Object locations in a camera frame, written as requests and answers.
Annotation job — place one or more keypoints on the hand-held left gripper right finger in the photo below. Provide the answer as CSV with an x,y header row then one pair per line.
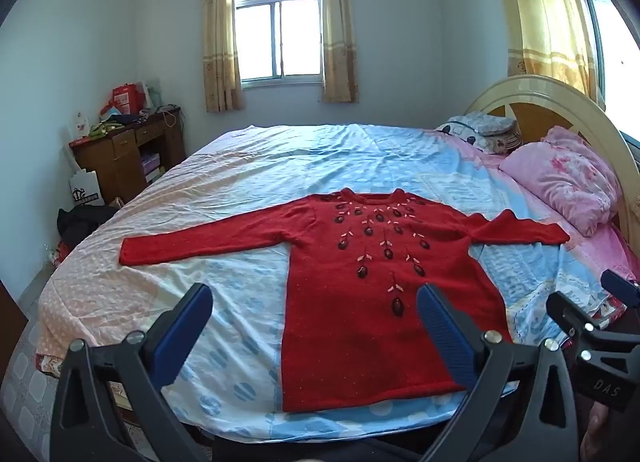
x,y
445,332

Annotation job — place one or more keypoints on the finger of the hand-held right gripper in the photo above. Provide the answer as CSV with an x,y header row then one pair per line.
x,y
567,309
622,287

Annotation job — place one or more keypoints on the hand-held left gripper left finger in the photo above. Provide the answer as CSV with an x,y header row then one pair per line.
x,y
184,329

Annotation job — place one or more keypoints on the red embroidered sweater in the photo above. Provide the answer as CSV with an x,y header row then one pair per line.
x,y
340,317

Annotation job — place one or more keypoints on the person's right hand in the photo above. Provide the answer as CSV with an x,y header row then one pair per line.
x,y
596,432

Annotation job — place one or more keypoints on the pink floral pillow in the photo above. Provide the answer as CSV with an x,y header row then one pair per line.
x,y
565,181

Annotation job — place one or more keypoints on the blue and pink bed sheet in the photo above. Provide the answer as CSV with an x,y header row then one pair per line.
x,y
240,181

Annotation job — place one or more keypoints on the grey patterned mattress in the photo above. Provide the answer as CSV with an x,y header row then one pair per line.
x,y
30,382

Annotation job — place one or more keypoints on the purple box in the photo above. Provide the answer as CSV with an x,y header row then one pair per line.
x,y
151,164

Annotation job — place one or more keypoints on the white paper bag black print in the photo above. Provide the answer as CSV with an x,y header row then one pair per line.
x,y
86,189

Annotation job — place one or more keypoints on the brown wooden desk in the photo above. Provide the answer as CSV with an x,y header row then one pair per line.
x,y
122,156

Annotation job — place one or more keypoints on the cream and wood headboard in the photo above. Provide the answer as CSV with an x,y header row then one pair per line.
x,y
540,111

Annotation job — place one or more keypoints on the white and blue patterned pillow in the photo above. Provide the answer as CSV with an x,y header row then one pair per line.
x,y
467,129

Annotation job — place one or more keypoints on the white card box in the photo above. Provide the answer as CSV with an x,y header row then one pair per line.
x,y
81,127

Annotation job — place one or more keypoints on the red gift bag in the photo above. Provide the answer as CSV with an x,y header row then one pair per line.
x,y
127,99

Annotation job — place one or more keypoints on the large side window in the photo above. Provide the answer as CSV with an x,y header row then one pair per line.
x,y
607,26

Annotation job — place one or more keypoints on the yellow curtain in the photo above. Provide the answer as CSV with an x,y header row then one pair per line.
x,y
545,16

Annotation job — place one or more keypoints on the beige patterned curtain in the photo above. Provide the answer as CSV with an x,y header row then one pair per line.
x,y
220,31
339,21

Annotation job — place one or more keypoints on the white framed window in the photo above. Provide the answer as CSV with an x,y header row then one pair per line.
x,y
277,26

